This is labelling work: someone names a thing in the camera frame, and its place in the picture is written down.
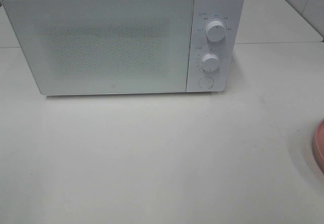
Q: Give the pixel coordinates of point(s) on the round door release button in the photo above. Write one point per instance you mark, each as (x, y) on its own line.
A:
(206, 83)

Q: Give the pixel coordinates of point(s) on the pink round plate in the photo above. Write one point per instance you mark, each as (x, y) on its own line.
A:
(317, 145)

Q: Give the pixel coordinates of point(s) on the white microwave door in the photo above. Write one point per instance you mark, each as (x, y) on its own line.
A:
(88, 47)

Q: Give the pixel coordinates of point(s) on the lower white dial knob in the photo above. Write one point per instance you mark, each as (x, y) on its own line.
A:
(210, 62)

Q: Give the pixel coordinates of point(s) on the white dial knob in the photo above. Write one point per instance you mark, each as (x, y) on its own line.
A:
(210, 62)
(215, 30)

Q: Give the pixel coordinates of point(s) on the upper white dial knob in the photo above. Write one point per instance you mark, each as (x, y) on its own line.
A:
(215, 30)

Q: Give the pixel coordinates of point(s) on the white microwave oven body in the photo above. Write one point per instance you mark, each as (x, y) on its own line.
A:
(215, 4)

